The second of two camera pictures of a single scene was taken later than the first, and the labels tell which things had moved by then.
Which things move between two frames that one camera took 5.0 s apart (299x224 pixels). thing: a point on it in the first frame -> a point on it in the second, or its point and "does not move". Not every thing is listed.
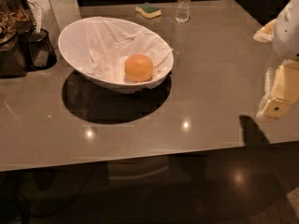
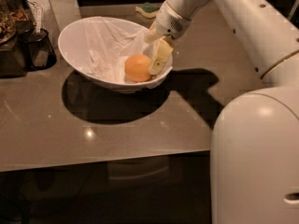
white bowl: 97,48 does not move
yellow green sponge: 148,10 does not move
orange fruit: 138,68 does not move
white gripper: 287,32 -> 169,23
